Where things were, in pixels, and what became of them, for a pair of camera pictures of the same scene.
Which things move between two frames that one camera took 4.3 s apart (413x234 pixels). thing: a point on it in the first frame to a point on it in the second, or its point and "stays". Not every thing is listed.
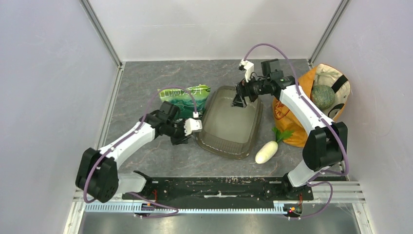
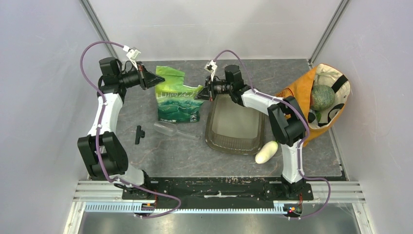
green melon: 323,96 stays
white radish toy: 269,149 stays
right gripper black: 244,89 to 205,94
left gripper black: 182,139 to 146,78
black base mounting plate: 222,189 stays
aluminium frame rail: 330,192 stays
